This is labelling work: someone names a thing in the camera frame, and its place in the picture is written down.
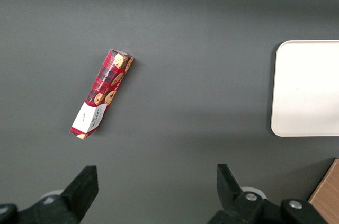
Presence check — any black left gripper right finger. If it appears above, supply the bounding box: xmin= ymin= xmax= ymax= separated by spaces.
xmin=206 ymin=163 xmax=329 ymax=224

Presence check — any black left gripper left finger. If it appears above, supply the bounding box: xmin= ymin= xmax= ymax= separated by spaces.
xmin=0 ymin=165 xmax=100 ymax=224

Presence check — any beige rectangular plastic tray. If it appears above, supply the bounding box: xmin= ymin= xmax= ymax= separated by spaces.
xmin=270 ymin=39 xmax=339 ymax=138

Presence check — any oak wooden drawer cabinet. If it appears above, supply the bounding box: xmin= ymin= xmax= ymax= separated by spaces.
xmin=308 ymin=157 xmax=339 ymax=224

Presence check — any red tartan cookie box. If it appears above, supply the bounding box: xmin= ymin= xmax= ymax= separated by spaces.
xmin=69 ymin=48 xmax=136 ymax=140

